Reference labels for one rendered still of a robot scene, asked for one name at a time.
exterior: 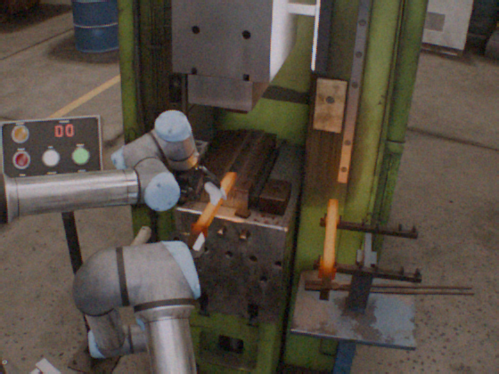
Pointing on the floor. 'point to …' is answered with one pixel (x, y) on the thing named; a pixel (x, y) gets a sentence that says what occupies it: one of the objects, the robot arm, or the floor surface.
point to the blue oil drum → (95, 25)
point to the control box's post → (73, 244)
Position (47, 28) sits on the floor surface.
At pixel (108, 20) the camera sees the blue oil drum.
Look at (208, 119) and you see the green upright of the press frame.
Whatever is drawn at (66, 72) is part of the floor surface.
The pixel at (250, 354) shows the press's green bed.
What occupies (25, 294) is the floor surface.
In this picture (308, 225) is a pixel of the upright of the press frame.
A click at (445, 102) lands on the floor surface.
